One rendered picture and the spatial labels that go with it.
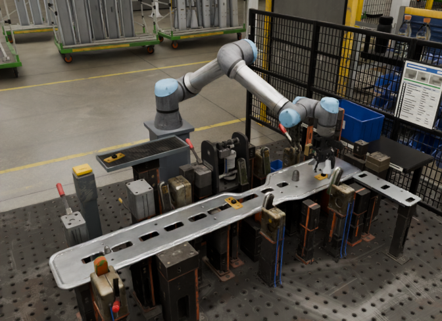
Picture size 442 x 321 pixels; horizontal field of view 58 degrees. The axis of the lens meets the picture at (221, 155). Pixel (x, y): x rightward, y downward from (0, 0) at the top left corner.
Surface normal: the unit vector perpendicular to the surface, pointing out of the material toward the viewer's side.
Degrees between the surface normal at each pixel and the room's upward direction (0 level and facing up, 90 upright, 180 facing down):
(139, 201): 90
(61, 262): 0
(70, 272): 0
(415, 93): 90
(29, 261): 0
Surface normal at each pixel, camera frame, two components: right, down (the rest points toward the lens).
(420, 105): -0.83, 0.25
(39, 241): 0.00, -0.89
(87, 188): 0.55, 0.38
